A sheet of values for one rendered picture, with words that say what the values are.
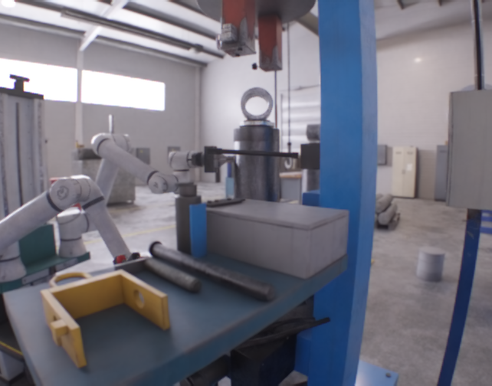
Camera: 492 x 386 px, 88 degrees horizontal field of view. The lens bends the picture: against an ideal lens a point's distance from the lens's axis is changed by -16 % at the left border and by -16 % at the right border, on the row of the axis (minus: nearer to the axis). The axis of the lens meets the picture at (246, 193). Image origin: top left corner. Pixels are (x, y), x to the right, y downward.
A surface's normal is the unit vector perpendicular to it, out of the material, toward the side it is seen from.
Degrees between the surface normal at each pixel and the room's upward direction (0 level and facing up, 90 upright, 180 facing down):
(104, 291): 90
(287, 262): 90
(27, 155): 90
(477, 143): 90
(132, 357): 0
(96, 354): 0
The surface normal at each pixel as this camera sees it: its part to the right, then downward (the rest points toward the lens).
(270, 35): -0.42, 0.11
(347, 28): -0.66, 0.08
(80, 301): 0.77, 0.07
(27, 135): 0.95, 0.04
